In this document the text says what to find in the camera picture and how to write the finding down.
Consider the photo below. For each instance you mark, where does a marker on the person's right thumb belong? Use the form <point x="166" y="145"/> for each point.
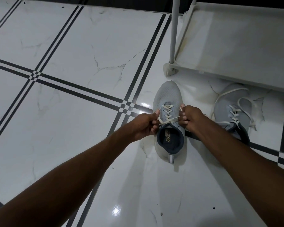
<point x="182" y="108"/>

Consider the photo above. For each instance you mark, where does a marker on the white shoe rack shelf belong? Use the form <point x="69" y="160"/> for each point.
<point x="234" y="40"/>

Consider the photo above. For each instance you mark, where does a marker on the person's right hand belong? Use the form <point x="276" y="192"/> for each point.
<point x="195" y="118"/>

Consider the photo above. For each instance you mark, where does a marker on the person's left hand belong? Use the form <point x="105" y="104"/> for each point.
<point x="142" y="126"/>

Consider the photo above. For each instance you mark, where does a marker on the person's left thumb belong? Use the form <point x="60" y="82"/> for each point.
<point x="156" y="113"/>

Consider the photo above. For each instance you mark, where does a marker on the person's left forearm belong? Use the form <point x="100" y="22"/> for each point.
<point x="61" y="182"/>

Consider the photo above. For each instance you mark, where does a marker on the cream shoelace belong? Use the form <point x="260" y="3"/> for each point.
<point x="167" y="115"/>
<point x="236" y="114"/>

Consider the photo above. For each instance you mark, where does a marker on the white rack pole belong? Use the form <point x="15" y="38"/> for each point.
<point x="174" y="30"/>

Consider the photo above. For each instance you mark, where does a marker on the grey sneaker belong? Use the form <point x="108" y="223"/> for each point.
<point x="168" y="141"/>
<point x="223" y="108"/>

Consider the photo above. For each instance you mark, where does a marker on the person's right forearm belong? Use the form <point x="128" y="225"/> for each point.
<point x="246" y="172"/>

